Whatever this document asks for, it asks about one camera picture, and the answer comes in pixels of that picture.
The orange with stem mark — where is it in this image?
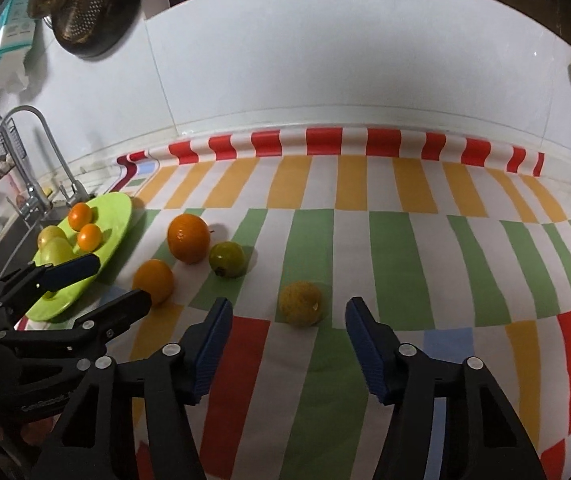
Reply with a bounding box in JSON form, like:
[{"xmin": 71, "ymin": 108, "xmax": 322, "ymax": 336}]
[{"xmin": 166, "ymin": 213, "xmax": 211, "ymax": 265}]

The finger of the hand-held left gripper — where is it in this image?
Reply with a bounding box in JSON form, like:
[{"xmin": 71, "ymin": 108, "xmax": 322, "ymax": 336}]
[
  {"xmin": 0, "ymin": 289, "xmax": 153, "ymax": 357},
  {"xmin": 0, "ymin": 253, "xmax": 101, "ymax": 312}
]

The kitchen sink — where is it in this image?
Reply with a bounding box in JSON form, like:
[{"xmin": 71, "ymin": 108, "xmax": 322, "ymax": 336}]
[{"xmin": 0, "ymin": 200, "xmax": 71, "ymax": 281}]

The teal and white box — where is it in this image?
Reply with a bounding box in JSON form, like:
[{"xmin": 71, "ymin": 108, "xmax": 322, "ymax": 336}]
[{"xmin": 0, "ymin": 0, "xmax": 41, "ymax": 93}]

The small brown-yellow fruit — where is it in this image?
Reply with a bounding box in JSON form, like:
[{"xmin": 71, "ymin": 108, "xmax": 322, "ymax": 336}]
[{"xmin": 278, "ymin": 281, "xmax": 325, "ymax": 327}]

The striped colourful tablecloth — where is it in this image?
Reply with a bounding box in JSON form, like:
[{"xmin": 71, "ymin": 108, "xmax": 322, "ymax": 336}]
[{"xmin": 15, "ymin": 127, "xmax": 571, "ymax": 480}]

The black frying pan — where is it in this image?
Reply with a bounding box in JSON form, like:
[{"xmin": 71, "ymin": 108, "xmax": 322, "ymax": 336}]
[{"xmin": 40, "ymin": 0, "xmax": 146, "ymax": 58}]

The brass colander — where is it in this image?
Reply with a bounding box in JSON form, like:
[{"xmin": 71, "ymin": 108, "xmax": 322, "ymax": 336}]
[{"xmin": 55, "ymin": 0, "xmax": 116, "ymax": 41}]

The green plate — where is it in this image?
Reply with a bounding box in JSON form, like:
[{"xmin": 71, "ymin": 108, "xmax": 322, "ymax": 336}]
[{"xmin": 24, "ymin": 193, "xmax": 133, "ymax": 322}]

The small orange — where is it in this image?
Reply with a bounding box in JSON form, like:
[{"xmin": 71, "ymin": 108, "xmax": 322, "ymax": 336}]
[
  {"xmin": 76, "ymin": 224, "xmax": 103, "ymax": 252},
  {"xmin": 132, "ymin": 259, "xmax": 175, "ymax": 305}
]

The black wire basket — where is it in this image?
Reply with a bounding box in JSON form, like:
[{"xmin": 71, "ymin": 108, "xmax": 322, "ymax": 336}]
[{"xmin": 5, "ymin": 120, "xmax": 28, "ymax": 158}]

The chrome gooseneck faucet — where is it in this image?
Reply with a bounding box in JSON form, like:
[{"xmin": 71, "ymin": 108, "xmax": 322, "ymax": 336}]
[{"xmin": 0, "ymin": 105, "xmax": 91, "ymax": 206}]

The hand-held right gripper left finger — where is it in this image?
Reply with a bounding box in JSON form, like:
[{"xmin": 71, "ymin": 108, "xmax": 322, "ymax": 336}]
[{"xmin": 30, "ymin": 296, "xmax": 234, "ymax": 480}]

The dark green round fruit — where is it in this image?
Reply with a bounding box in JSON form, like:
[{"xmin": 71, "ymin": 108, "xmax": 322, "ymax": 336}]
[{"xmin": 208, "ymin": 241, "xmax": 246, "ymax": 279}]

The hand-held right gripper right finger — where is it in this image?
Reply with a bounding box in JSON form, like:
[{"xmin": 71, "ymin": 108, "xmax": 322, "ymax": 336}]
[{"xmin": 344, "ymin": 296, "xmax": 549, "ymax": 480}]

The chrome pull-down faucet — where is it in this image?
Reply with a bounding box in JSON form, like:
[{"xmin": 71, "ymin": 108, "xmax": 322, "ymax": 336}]
[{"xmin": 0, "ymin": 109, "xmax": 53, "ymax": 223}]

